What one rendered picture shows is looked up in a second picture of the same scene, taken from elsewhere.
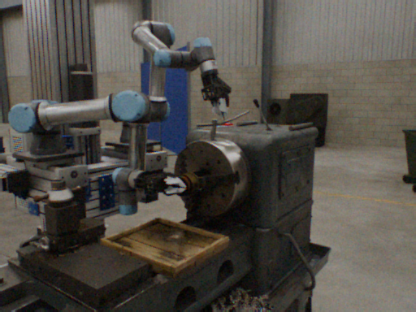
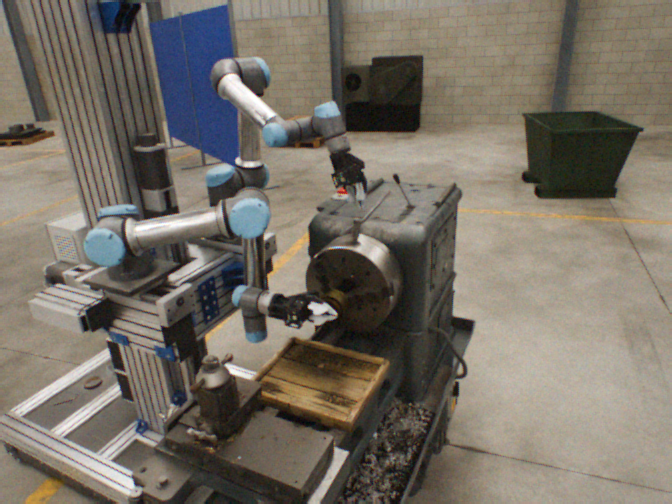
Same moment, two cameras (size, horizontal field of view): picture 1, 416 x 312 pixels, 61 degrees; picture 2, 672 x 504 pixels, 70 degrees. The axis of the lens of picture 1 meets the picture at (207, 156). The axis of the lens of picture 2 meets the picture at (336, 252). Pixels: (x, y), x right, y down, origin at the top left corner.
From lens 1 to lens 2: 0.51 m
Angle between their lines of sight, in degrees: 17
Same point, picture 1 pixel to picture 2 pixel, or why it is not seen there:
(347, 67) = (446, 15)
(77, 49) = (136, 112)
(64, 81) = (127, 162)
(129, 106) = (252, 220)
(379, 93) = (488, 50)
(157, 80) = (250, 140)
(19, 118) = (101, 249)
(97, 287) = (299, 486)
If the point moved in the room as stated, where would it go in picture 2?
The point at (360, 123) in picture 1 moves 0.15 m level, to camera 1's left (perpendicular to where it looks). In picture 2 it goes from (464, 95) to (457, 95)
